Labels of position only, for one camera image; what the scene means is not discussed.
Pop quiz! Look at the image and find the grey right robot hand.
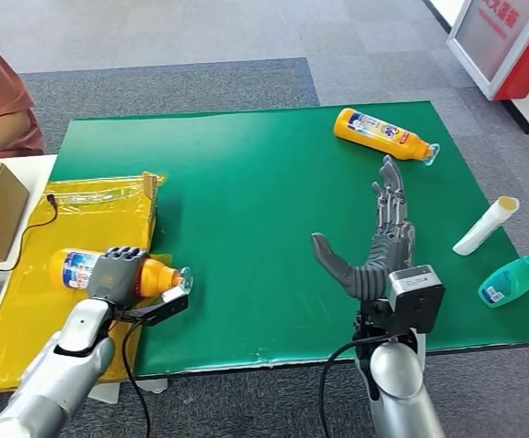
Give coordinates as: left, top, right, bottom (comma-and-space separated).
311, 155, 416, 302

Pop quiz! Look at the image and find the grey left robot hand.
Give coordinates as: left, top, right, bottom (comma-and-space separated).
85, 246, 149, 310

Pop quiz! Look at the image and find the orange bottle with clear cap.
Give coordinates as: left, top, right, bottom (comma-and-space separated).
333, 107, 441, 167
48, 248, 194, 299

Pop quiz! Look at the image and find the teal plastic bottle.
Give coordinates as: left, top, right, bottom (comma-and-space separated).
478, 254, 529, 309

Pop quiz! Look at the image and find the yellow plastic-wrapped cardboard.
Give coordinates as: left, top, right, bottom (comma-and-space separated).
0, 172, 174, 395

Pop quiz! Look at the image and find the white paper scrap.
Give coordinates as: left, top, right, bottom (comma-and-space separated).
133, 377, 169, 395
87, 381, 122, 404

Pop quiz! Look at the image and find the white tube with yellow cap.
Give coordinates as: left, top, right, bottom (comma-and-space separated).
453, 195, 521, 257

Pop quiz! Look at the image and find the white side table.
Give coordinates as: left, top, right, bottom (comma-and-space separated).
0, 153, 59, 368

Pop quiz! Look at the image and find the green table mat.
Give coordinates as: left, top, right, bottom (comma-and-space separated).
48, 100, 529, 379

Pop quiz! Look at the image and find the red and white sign cabinet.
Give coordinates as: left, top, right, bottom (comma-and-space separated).
446, 0, 529, 102

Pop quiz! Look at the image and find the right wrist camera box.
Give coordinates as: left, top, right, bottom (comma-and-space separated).
386, 265, 446, 336

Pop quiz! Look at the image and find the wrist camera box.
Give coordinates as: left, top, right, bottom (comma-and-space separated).
386, 265, 446, 336
117, 287, 190, 329

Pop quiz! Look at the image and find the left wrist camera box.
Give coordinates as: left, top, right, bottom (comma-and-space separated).
117, 287, 190, 329

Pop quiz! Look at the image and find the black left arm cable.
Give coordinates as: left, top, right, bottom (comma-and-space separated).
121, 318, 153, 438

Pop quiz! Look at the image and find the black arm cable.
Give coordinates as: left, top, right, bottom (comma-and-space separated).
121, 318, 153, 438
318, 334, 407, 438

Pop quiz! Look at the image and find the thin black cable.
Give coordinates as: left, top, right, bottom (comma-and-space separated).
0, 193, 59, 273

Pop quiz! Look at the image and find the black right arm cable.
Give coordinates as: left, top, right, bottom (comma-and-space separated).
318, 334, 407, 438

